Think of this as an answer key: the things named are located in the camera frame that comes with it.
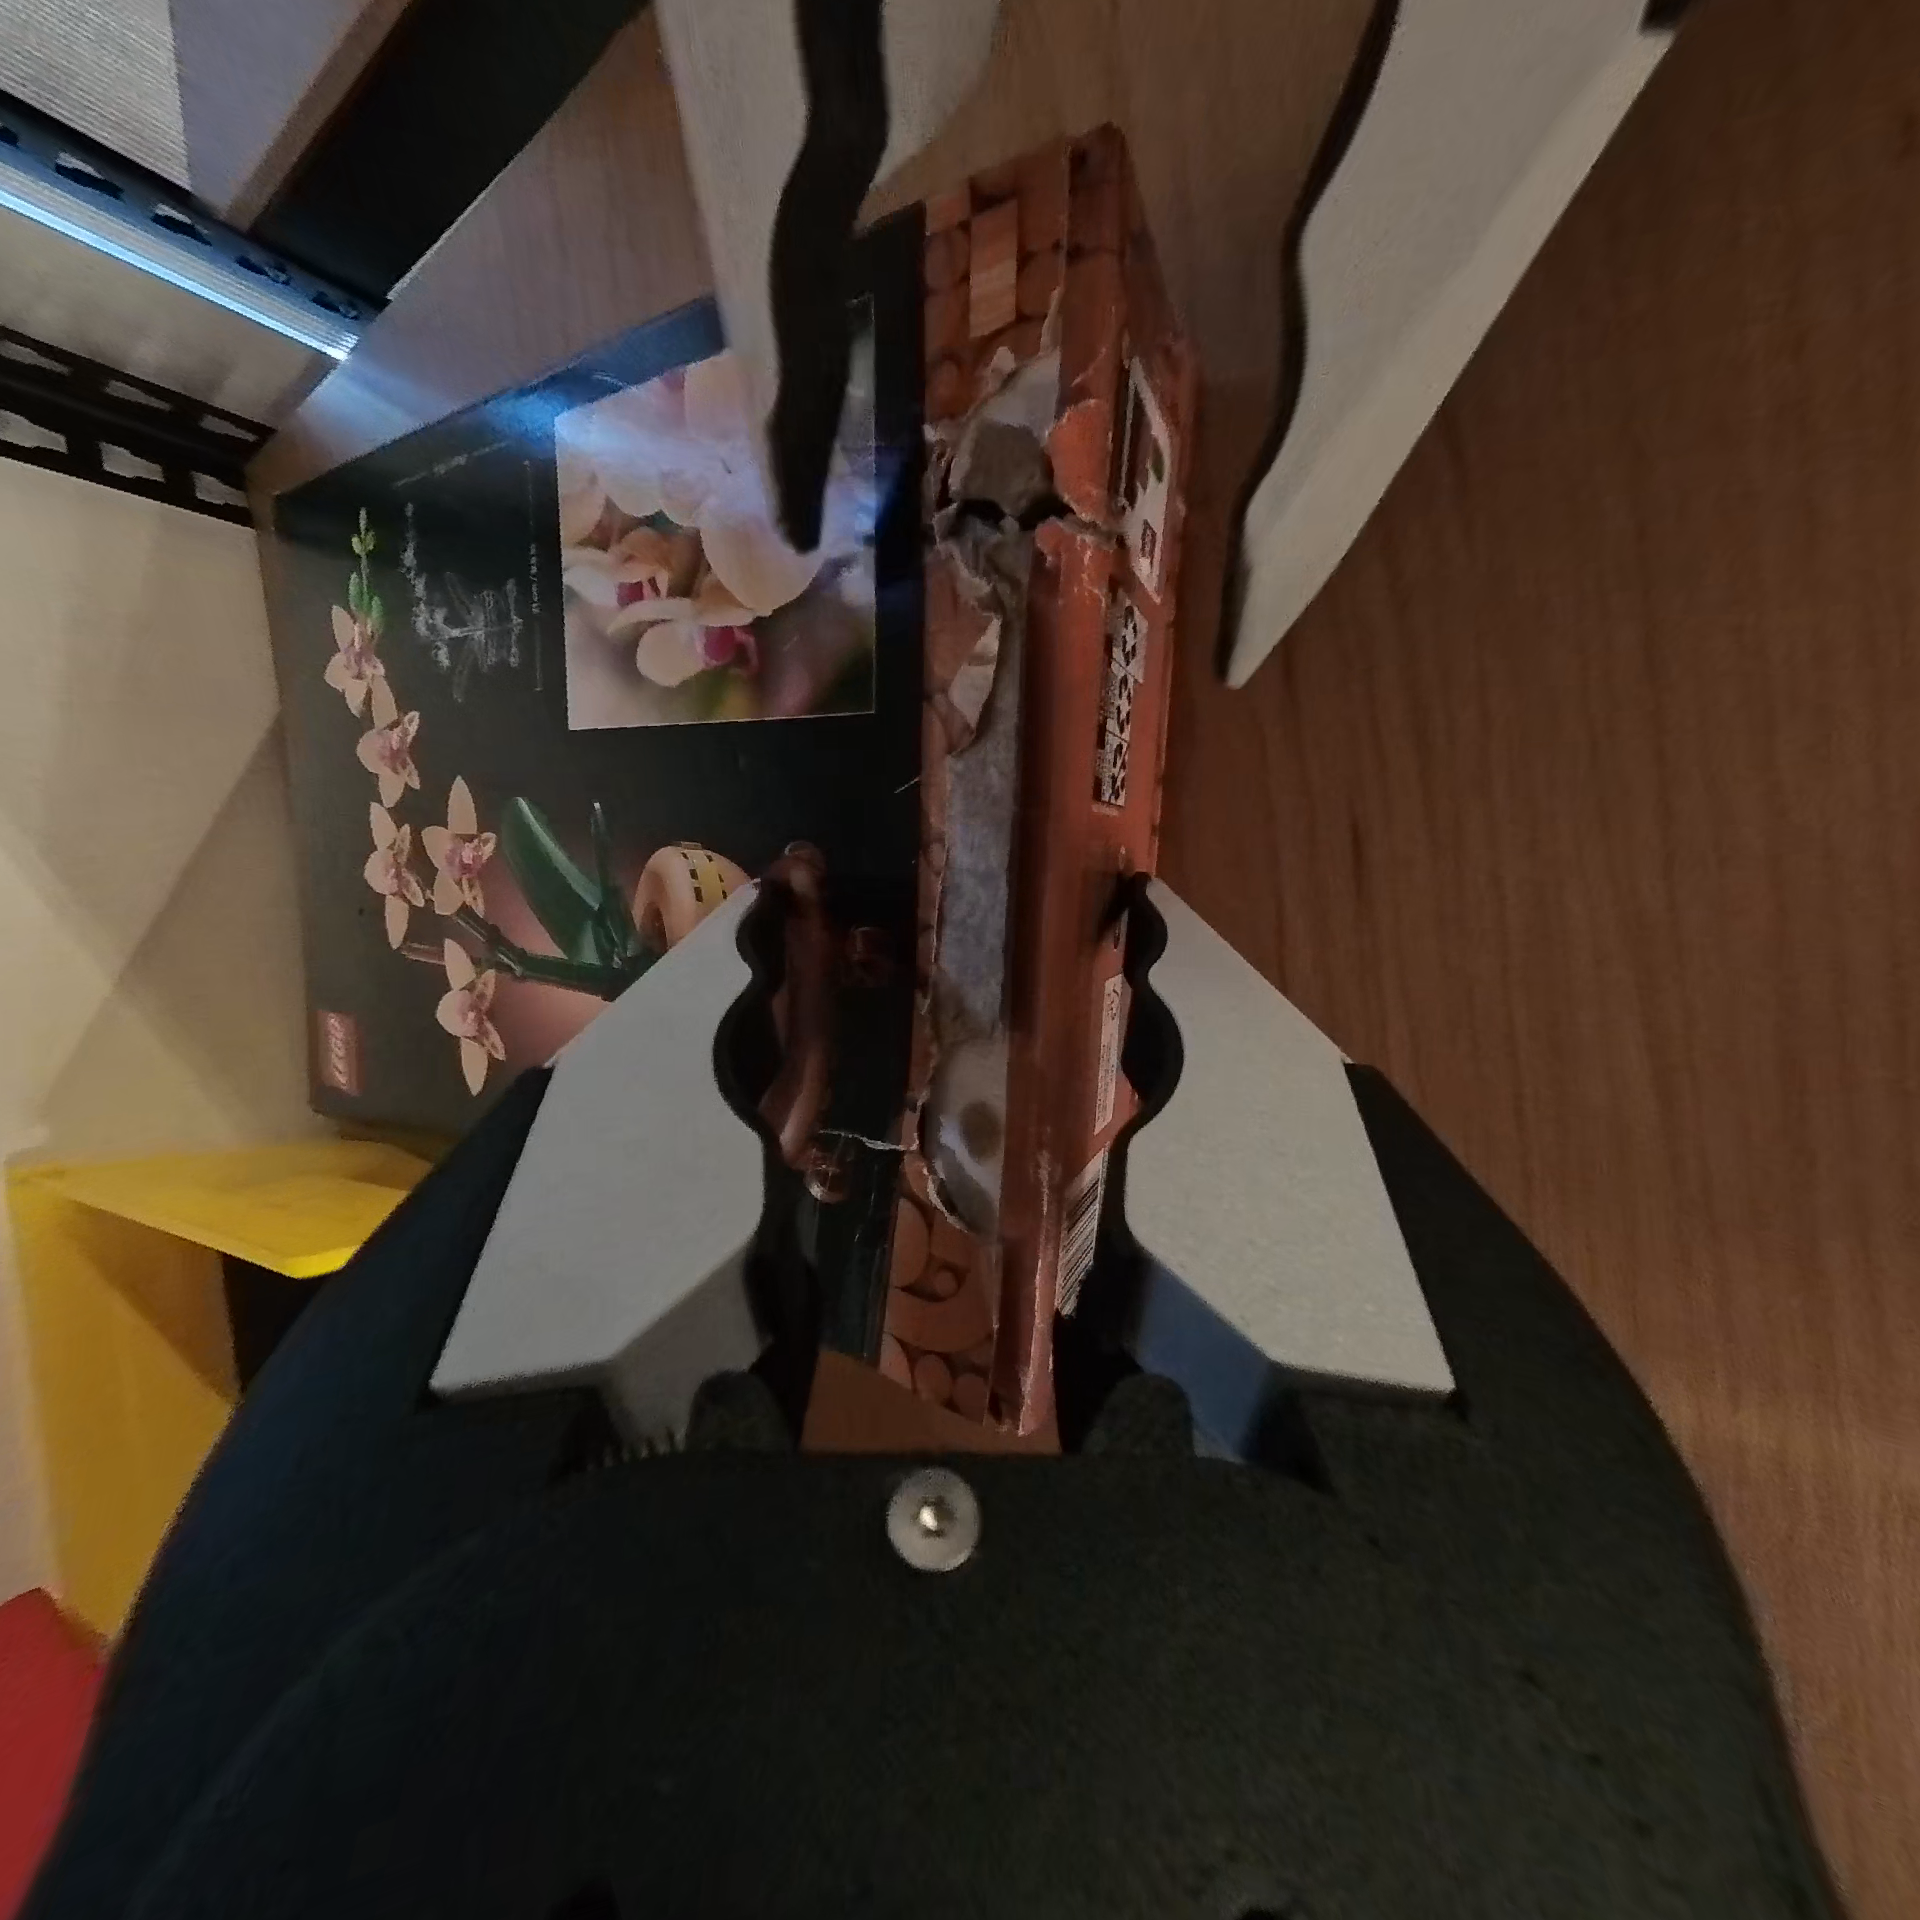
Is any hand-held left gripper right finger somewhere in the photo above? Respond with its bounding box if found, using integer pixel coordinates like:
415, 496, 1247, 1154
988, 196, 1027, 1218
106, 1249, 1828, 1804
1102, 878, 1465, 1465

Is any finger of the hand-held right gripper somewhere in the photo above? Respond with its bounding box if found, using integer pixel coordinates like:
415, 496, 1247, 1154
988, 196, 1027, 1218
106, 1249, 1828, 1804
655, 0, 1011, 545
1219, 0, 1677, 692

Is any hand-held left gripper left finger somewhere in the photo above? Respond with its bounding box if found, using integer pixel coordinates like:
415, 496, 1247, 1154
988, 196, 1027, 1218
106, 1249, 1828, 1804
430, 883, 818, 1442

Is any orchid building set box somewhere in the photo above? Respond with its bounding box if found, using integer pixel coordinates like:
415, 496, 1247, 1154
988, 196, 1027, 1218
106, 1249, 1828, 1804
255, 123, 1202, 1442

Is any large yellow plastic bin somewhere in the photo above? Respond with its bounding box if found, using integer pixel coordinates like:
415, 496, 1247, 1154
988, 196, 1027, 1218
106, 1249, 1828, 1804
7, 1140, 453, 1637

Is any black metal shelf rack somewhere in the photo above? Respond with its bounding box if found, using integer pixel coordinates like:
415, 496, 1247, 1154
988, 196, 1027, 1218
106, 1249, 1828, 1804
0, 29, 670, 528

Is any red plastic bin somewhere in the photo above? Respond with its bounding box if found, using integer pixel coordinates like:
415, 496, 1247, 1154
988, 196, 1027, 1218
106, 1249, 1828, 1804
0, 1592, 110, 1920

